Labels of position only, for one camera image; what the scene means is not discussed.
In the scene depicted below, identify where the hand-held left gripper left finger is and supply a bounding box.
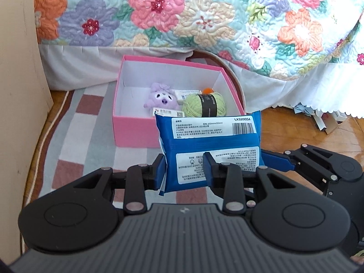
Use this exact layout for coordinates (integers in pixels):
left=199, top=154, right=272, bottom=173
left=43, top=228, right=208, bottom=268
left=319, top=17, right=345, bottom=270
left=72, top=154, right=167, bottom=215

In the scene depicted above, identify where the beige wooden cabinet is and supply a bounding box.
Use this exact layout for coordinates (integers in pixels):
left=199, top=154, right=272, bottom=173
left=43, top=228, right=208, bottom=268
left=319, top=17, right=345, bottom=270
left=0, top=0, right=54, bottom=262

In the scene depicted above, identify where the scattered paper packaging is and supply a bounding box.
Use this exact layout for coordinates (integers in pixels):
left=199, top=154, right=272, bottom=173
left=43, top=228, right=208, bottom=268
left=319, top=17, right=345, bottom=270
left=293, top=101, right=349, bottom=126

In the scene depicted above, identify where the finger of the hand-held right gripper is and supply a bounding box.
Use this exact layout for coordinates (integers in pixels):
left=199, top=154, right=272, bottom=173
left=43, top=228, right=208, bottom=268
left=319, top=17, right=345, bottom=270
left=242, top=187, right=258, bottom=209
left=260, top=144, right=342, bottom=194

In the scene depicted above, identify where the small white labelled box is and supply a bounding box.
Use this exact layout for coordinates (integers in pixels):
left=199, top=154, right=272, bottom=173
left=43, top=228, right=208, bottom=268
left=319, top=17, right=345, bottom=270
left=152, top=106, right=185, bottom=118

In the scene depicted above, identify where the checkered rug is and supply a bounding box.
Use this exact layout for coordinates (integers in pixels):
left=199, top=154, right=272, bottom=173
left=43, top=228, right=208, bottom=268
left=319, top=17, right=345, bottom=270
left=21, top=53, right=251, bottom=259

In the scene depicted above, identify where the blue wet wipes packet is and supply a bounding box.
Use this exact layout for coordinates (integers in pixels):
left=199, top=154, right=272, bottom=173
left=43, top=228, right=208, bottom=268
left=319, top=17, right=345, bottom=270
left=155, top=110, right=266, bottom=196

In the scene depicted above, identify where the purple plush toy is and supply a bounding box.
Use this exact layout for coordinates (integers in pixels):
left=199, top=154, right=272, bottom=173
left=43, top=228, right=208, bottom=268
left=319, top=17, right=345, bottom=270
left=143, top=82, right=182, bottom=113

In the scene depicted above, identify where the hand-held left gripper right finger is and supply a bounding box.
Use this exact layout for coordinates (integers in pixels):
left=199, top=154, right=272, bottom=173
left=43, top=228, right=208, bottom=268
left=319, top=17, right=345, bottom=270
left=202, top=152, right=289, bottom=215

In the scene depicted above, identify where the white bed skirt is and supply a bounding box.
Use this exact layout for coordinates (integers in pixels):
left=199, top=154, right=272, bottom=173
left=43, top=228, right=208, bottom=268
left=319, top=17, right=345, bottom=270
left=38, top=44, right=364, bottom=120

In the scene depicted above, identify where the pink cardboard box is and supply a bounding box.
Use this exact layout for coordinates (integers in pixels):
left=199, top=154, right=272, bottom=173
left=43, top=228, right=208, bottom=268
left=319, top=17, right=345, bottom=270
left=113, top=55, right=245, bottom=148

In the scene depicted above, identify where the green yarn ball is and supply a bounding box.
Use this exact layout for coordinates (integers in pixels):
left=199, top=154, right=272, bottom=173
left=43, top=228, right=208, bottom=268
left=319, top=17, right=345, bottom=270
left=182, top=92, right=228, bottom=118

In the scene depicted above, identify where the floral quilt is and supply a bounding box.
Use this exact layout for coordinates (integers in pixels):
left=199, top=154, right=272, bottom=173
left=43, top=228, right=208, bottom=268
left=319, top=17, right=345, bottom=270
left=33, top=0, right=364, bottom=81

